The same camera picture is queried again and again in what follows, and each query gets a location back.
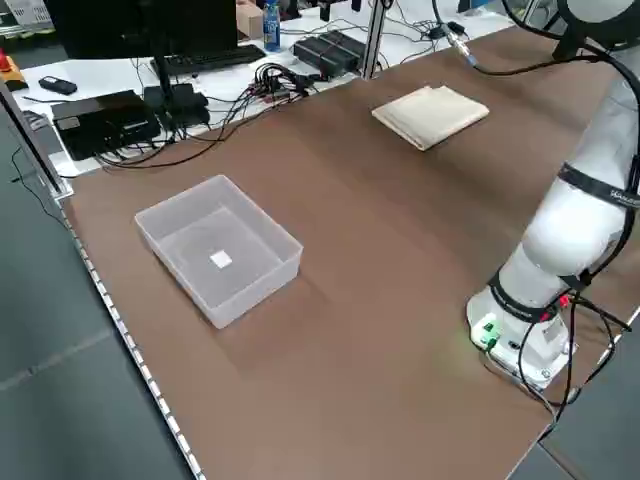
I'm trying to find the beige tablecloth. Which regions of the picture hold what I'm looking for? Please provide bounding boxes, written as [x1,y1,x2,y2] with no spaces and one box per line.
[371,85,490,152]

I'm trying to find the translucent plastic bin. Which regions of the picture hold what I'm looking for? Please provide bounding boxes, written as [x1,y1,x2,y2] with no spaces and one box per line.
[133,173,305,330]

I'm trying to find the black mini computer box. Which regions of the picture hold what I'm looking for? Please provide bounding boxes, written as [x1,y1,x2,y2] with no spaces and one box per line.
[50,89,163,162]

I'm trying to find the black arm base cable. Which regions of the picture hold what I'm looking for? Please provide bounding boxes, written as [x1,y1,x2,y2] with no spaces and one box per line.
[517,287,635,419]

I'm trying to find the black computer monitor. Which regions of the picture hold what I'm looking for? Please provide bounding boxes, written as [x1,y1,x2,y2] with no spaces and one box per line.
[44,0,239,126]

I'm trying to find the small cardboard box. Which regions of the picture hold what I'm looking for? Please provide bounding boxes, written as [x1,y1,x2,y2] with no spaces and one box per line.
[235,2,265,40]

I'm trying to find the black cable with silver plug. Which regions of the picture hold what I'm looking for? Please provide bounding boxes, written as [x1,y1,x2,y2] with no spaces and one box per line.
[432,0,619,76]

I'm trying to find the black finned power brick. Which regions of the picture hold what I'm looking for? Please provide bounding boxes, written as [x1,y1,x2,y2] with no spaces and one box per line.
[319,29,368,64]
[293,37,359,80]

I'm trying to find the black keyboard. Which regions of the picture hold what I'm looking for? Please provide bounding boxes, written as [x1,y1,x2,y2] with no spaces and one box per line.
[149,43,268,77]

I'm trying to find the aluminium camera post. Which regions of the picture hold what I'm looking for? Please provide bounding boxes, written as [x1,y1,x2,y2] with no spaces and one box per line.
[363,0,389,81]

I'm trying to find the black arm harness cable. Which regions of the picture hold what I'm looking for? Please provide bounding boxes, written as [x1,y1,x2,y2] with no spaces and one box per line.
[574,42,640,296]

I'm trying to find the black handheld remote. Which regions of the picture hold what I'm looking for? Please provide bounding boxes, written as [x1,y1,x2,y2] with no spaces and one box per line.
[38,74,79,96]

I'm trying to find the black cable hub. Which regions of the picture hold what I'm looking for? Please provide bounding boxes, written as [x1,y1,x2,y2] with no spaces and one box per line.
[252,62,320,100]

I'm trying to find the blue drink bottle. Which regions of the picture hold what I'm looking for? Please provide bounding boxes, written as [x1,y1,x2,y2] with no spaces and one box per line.
[262,0,282,53]

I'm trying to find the red emergency stop button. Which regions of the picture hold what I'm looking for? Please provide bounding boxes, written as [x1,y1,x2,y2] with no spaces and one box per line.
[0,48,26,92]

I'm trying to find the striped storage crate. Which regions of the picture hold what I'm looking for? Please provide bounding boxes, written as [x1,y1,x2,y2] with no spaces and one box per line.
[0,0,54,34]

